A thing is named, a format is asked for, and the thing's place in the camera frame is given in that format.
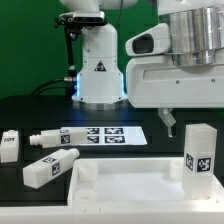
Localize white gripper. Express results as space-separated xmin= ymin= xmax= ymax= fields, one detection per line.
xmin=126 ymin=55 xmax=224 ymax=137

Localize white desk tabletop tray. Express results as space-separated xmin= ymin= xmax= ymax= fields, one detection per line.
xmin=68 ymin=158 xmax=224 ymax=213

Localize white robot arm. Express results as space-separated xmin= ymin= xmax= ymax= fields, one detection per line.
xmin=60 ymin=0 xmax=224 ymax=127

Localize white marker sheet with tags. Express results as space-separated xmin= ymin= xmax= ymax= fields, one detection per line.
xmin=59 ymin=126 xmax=148 ymax=148

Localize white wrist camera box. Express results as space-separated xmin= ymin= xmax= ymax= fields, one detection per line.
xmin=125 ymin=23 xmax=171 ymax=57

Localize black base cables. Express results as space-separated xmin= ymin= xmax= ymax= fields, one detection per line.
xmin=31 ymin=78 xmax=76 ymax=97

